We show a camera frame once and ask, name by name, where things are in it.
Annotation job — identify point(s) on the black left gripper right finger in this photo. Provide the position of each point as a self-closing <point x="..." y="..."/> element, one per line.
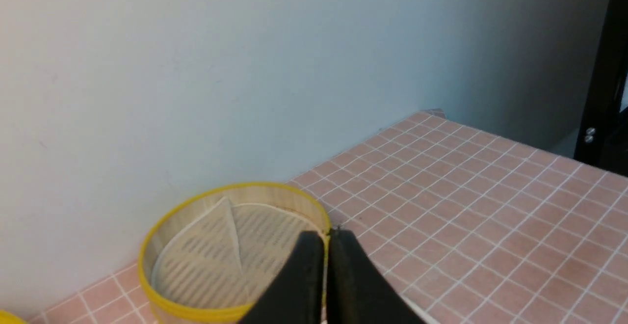
<point x="357" y="293"/>

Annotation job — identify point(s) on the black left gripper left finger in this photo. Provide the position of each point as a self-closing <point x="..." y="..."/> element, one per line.
<point x="295" y="294"/>

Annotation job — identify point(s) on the white steamer liner cloth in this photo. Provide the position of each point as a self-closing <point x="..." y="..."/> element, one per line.
<point x="227" y="256"/>

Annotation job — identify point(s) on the yellow-rimmed bamboo steamer basket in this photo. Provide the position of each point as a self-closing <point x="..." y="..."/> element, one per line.
<point x="268" y="193"/>

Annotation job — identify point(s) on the pink checkered tablecloth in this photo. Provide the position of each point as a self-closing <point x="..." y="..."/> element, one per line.
<point x="472" y="228"/>

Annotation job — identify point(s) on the yellow-rimmed bamboo steamer lid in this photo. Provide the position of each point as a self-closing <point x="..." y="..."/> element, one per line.
<point x="9" y="318"/>

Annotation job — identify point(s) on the black metal frame post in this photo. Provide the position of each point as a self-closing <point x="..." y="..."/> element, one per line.
<point x="602" y="135"/>

